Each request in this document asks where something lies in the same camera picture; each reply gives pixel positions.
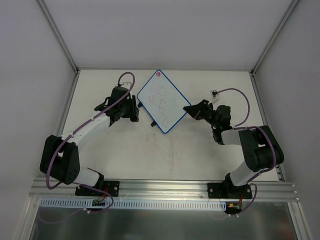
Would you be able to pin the blue framed whiteboard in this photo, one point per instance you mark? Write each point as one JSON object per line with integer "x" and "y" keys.
{"x": 163, "y": 101}

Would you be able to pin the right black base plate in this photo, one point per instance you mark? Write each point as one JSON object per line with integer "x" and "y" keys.
{"x": 220, "y": 191}

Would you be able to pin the aluminium mounting rail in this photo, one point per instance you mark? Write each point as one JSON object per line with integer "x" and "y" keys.
{"x": 186, "y": 190}

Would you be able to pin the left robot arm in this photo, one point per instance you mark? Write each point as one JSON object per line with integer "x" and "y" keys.
{"x": 61, "y": 154}

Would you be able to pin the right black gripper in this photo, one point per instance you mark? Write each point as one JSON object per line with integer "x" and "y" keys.
{"x": 200, "y": 111}

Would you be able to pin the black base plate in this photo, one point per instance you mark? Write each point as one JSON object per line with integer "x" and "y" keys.
{"x": 220, "y": 191}
{"x": 110, "y": 186}

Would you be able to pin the white slotted cable duct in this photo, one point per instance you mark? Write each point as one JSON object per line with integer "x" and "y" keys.
{"x": 134, "y": 204}

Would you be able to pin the left aluminium frame post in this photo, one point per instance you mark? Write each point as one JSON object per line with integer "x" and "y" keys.
{"x": 57, "y": 34}

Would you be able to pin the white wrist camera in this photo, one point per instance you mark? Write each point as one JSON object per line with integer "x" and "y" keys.
{"x": 126, "y": 85}
{"x": 215, "y": 97}

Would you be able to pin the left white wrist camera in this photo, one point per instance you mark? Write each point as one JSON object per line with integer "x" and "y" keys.
{"x": 126, "y": 85}

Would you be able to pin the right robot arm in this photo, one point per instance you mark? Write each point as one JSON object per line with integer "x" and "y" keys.
{"x": 261, "y": 151}

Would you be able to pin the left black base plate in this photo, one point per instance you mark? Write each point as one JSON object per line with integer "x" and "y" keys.
{"x": 110, "y": 186}

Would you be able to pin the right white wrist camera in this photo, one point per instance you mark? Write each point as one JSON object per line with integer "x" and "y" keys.
{"x": 215, "y": 97}

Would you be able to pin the aluminium frame post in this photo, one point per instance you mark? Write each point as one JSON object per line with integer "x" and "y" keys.
{"x": 57, "y": 34}
{"x": 275, "y": 34}

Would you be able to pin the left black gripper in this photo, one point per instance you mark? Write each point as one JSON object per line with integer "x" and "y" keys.
{"x": 133, "y": 108}

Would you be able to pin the black whiteboard eraser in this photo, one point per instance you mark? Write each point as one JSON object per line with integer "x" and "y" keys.
{"x": 134, "y": 119}

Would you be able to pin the right aluminium frame post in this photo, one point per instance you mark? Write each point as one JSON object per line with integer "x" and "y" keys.
{"x": 275, "y": 34}

